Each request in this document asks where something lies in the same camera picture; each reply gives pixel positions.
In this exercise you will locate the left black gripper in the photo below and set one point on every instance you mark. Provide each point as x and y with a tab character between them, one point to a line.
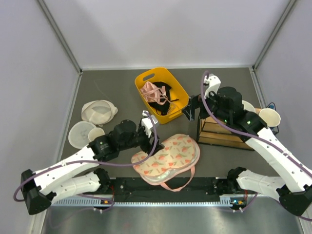
147	147

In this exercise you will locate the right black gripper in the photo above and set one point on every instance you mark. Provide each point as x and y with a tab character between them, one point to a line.
195	102

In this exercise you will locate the floral mesh laundry bag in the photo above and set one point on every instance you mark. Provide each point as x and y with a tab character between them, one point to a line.
180	152

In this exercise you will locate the pale mint green bra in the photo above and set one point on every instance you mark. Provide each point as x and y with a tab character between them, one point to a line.
161	178

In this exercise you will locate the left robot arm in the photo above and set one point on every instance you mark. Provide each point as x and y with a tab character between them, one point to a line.
79	173

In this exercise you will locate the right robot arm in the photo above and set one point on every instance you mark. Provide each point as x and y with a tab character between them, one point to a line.
292	188

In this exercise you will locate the black bra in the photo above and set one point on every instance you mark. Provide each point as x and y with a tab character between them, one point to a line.
168	107

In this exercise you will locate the pink satin bra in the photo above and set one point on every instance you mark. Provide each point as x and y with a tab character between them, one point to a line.
157	94

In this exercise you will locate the white mesh laundry bag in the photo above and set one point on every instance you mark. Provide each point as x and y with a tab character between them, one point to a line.
98	112

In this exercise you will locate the yellow mug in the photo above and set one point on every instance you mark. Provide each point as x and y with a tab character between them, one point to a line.
94	133

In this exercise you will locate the white ceramic bowl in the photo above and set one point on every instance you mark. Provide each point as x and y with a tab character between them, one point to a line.
247	106

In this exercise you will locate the white marble plate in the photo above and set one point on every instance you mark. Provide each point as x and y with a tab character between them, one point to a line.
78	134

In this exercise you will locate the blue paper cup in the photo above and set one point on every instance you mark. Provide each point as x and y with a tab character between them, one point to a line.
270	116

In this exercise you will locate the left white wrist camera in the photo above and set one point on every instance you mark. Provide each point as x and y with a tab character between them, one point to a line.
148	121

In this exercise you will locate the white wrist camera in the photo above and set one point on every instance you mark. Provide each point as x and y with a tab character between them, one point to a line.
211	85
148	121

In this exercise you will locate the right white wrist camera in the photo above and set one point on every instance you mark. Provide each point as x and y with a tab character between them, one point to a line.
211	85

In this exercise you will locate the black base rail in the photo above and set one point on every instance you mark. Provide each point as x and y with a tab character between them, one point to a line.
200	189

